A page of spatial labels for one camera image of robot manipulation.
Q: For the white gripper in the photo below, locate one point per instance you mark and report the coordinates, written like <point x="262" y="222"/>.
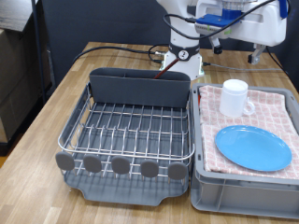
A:
<point x="264" y="25"/>

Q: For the brown wooden spoon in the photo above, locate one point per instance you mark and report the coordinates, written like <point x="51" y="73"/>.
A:
<point x="168" y="67"/>

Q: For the blue plastic plate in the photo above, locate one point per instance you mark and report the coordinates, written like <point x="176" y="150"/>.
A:
<point x="252" y="149"/>

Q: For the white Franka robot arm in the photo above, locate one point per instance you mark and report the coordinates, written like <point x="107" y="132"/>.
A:
<point x="183" y="28"/>

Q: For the pink checkered dish towel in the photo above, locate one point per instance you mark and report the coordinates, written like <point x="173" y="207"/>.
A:
<point x="211" y="149"/>

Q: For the dish drying rack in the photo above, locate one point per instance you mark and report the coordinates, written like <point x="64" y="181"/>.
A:
<point x="124" y="193"/>

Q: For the white plastic mug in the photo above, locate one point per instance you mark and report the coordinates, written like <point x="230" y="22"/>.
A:
<point x="232" y="99"/>

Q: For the dark grey cutlery holder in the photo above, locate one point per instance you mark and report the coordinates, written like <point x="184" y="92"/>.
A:
<point x="140" y="90"/>

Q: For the grey plastic crate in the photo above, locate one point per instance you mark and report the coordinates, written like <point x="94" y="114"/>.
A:
<point x="249" y="199"/>

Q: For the wooden shelf board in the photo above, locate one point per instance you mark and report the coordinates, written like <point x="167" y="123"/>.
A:
<point x="12" y="14"/>

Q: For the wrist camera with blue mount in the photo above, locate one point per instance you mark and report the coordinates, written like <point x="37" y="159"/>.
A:
<point x="218" y="20"/>

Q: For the black metal shelf post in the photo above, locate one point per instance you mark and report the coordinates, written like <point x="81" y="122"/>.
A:
<point x="39" y="46"/>

